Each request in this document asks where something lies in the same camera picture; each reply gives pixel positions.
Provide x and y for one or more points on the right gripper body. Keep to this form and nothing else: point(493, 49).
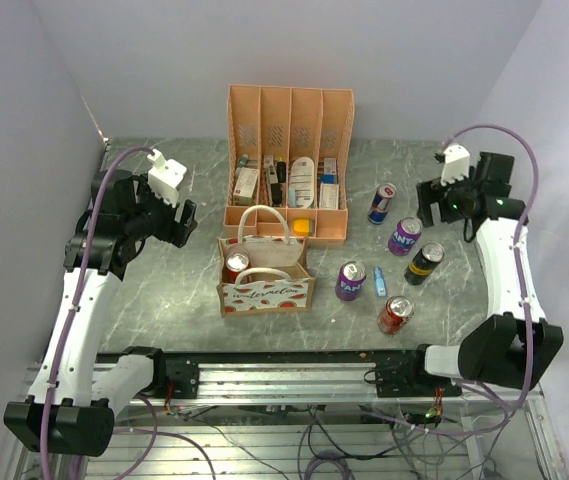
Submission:
point(452, 198)

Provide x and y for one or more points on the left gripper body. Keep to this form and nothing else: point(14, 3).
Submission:
point(155, 216)

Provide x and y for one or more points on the Red Bull can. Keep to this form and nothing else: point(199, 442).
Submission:
point(381, 202)

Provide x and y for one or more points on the black and yellow can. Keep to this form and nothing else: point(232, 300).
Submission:
point(426, 260)

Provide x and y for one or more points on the purple Fanta can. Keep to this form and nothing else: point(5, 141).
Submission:
point(407, 232)
point(350, 280)

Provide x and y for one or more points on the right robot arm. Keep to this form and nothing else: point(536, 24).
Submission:
point(515, 345)

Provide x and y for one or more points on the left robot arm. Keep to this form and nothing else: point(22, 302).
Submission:
point(84, 320)

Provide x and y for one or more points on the red and white box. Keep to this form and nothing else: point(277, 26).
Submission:
point(245, 187)

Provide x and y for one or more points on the black items in organizer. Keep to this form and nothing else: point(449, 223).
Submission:
point(275, 171)

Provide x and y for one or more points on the small blue tube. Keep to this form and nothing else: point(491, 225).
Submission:
point(379, 282)

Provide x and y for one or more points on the yellow tape measure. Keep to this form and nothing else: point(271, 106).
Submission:
point(303, 227)

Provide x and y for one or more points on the white oval pack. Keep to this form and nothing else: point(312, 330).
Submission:
point(301, 190)

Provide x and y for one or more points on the red cola can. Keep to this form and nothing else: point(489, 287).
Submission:
point(397, 311)

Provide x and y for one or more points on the peach plastic file organizer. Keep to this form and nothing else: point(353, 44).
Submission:
point(285, 124)

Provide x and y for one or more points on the aluminium table edge rail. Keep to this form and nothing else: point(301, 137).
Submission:
point(456, 160)

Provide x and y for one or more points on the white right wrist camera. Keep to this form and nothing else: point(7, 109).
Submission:
point(454, 162)

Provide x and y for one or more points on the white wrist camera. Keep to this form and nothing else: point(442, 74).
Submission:
point(454, 162)
point(165, 177)

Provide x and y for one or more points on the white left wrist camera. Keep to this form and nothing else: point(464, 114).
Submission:
point(165, 177)

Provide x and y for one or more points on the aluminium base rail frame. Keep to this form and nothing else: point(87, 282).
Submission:
point(286, 378)

